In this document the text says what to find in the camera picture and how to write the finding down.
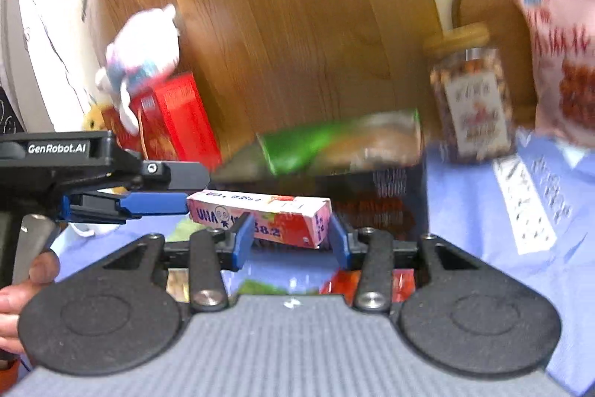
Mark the woven round tray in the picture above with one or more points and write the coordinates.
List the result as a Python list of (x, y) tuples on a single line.
[(492, 6)]

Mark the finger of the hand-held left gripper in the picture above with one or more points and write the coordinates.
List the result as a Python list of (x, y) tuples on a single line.
[(179, 176), (153, 202)]

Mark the person's left hand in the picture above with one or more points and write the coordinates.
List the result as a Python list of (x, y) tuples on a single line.
[(14, 313)]

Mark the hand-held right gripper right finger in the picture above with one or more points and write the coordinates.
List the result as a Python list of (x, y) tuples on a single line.
[(339, 244)]

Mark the wood-pattern board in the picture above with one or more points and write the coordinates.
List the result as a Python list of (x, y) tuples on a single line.
[(297, 15)]

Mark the red gift box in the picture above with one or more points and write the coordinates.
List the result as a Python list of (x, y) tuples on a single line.
[(176, 122)]

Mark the green snack packet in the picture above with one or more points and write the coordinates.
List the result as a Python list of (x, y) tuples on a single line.
[(325, 141)]

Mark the yellow plush duck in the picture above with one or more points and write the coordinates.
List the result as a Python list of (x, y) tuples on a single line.
[(95, 118)]

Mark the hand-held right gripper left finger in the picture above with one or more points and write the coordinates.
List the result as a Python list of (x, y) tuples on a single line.
[(241, 241)]

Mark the blue printed cloth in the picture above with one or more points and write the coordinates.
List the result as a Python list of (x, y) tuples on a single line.
[(458, 206)]

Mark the pink strawberry milk carton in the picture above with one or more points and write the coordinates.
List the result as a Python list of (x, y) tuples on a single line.
[(279, 222)]

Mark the black printed cardboard box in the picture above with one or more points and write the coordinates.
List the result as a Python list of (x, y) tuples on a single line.
[(372, 192)]

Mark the clear nut jar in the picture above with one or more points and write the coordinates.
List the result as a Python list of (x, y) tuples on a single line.
[(474, 108)]

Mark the pink white plush toy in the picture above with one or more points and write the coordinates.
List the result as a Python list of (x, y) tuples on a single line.
[(144, 48)]

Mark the pink snack bag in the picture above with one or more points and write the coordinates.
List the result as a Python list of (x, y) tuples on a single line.
[(562, 53)]

